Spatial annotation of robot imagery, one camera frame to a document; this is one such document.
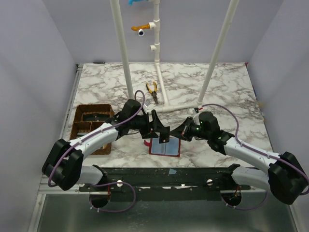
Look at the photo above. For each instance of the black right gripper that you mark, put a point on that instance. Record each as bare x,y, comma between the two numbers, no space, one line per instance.
187,129

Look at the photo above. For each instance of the blue hook on pipe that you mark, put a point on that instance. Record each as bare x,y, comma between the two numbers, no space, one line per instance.
131,2

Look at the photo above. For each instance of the red leather card holder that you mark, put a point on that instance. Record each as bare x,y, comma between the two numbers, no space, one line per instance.
170,149

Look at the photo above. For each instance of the yellow handled pliers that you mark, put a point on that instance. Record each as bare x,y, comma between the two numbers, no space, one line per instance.
153,92

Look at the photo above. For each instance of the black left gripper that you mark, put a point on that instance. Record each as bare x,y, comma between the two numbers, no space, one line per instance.
149,125

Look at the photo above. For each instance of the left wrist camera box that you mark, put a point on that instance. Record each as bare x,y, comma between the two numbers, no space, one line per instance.
147,104

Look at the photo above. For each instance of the black chip card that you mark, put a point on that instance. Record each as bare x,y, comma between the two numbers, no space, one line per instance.
164,135

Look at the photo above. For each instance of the brown wicker basket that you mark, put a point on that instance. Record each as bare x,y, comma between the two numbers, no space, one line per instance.
89,117

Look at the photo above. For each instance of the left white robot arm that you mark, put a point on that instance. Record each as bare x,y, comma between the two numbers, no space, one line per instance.
64,164

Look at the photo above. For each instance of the white PVC pipe frame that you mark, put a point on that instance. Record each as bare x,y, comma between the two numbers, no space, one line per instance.
155,26

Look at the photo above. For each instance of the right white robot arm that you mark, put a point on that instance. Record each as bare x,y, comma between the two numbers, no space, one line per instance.
281,174

